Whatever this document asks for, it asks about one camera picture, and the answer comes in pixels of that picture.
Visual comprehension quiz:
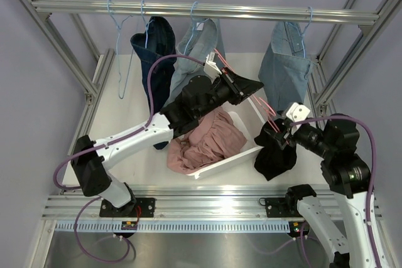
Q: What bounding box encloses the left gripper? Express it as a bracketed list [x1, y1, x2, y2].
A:
[195, 67, 263, 119]

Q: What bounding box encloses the black skirt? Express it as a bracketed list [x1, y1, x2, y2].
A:
[254, 122, 297, 181]

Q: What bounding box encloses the pink wire hanger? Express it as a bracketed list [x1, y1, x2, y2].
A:
[214, 48, 280, 133]

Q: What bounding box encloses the pink skirt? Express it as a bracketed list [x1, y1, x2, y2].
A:
[166, 107, 247, 174]

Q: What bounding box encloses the light blue denim skirt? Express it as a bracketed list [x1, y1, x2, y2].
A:
[165, 18, 225, 105]

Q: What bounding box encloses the blue hanger of light denim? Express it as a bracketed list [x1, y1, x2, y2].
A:
[183, 1, 198, 55]

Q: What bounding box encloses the light blue wire hanger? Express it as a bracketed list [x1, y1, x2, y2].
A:
[106, 0, 134, 99]

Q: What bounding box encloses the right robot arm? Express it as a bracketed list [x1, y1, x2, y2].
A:
[274, 114, 389, 267]

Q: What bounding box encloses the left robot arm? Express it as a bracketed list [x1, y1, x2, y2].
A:
[70, 68, 263, 217]

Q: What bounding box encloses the blue hanger far right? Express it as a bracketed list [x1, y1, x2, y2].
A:
[285, 6, 314, 80]

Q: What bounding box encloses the dark blue denim skirt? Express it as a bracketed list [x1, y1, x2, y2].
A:
[129, 16, 177, 150]

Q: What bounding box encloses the blue hanger of dark denim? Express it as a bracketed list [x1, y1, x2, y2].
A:
[140, 0, 154, 49]

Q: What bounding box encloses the white plastic basket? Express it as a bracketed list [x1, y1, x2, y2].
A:
[186, 97, 265, 181]

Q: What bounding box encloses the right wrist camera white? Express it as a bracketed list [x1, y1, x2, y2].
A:
[282, 102, 311, 122]

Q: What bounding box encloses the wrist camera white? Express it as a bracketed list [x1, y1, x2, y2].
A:
[282, 102, 311, 122]
[204, 52, 222, 80]

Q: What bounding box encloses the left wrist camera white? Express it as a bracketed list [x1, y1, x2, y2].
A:
[204, 52, 222, 80]

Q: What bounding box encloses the right aluminium frame post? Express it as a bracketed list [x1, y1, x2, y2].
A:
[310, 0, 401, 115]

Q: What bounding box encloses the aluminium frame post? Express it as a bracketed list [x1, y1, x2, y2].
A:
[310, 0, 401, 115]
[0, 0, 116, 99]

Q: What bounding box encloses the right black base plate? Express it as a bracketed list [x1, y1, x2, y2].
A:
[263, 198, 302, 218]

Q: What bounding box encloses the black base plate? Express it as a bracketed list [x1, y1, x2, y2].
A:
[99, 197, 156, 218]
[263, 198, 302, 218]

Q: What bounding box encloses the front aluminium rail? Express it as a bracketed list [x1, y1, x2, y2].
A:
[42, 185, 384, 220]

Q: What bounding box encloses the left aluminium frame post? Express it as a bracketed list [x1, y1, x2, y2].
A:
[0, 0, 116, 99]

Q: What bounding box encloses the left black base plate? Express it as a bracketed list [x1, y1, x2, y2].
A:
[99, 197, 156, 218]

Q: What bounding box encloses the aluminium hanging rail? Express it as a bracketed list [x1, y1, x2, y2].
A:
[46, 0, 379, 26]

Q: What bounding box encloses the slotted cable duct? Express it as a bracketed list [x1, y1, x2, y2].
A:
[55, 220, 290, 233]

